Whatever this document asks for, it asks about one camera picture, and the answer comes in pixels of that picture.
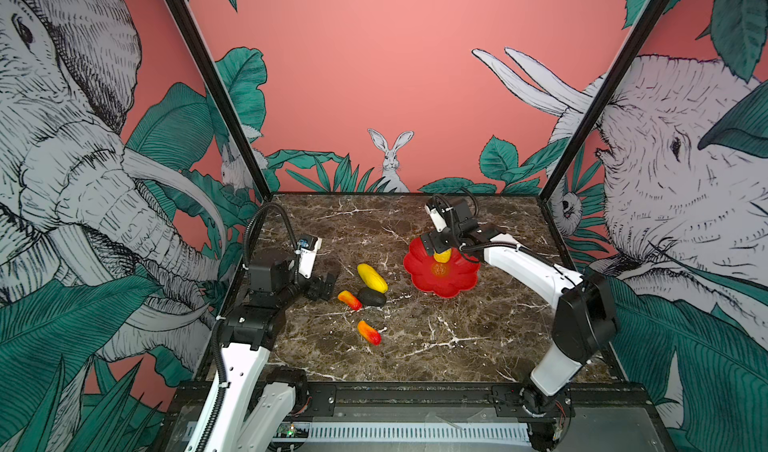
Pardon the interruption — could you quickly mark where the red orange fake mango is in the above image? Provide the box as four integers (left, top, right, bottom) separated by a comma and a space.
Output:
337, 290, 363, 311

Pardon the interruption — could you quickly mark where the right black frame post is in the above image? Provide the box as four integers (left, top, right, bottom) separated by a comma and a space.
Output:
539, 0, 685, 201

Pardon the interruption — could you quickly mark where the yellow fake lemon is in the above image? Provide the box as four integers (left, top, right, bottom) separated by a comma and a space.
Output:
432, 248, 452, 264

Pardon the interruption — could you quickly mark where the left black frame post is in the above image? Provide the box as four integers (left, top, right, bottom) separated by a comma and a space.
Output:
164, 0, 273, 201

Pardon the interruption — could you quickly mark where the black frame post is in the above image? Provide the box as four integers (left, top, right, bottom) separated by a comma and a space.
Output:
539, 0, 685, 201
164, 0, 273, 201

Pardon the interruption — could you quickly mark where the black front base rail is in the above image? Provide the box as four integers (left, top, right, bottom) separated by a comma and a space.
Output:
167, 381, 655, 420

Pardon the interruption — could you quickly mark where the yellow fake banana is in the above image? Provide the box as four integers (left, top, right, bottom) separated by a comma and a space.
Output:
357, 263, 389, 293

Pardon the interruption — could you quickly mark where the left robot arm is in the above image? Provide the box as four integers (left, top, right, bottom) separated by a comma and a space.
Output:
186, 252, 340, 451

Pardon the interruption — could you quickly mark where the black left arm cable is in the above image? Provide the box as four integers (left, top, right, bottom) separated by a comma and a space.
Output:
242, 202, 301, 270

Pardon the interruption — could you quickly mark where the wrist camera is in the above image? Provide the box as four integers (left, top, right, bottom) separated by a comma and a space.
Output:
425, 204, 447, 233
297, 234, 322, 279

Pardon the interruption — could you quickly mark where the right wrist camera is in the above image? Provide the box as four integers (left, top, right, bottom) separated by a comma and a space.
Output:
425, 204, 447, 233

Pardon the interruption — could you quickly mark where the dark fake avocado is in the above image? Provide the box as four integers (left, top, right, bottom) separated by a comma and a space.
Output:
357, 287, 387, 307

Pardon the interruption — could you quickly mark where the red flower-shaped bowl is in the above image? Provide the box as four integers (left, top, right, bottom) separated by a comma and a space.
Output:
403, 238, 480, 298

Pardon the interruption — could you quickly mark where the orange red fake peach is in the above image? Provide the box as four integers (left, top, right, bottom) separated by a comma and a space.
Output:
357, 320, 382, 346

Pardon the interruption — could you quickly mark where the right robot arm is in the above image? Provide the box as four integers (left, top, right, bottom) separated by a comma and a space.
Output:
421, 194, 620, 417

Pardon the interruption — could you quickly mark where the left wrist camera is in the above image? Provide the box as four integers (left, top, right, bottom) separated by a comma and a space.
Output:
297, 234, 322, 279

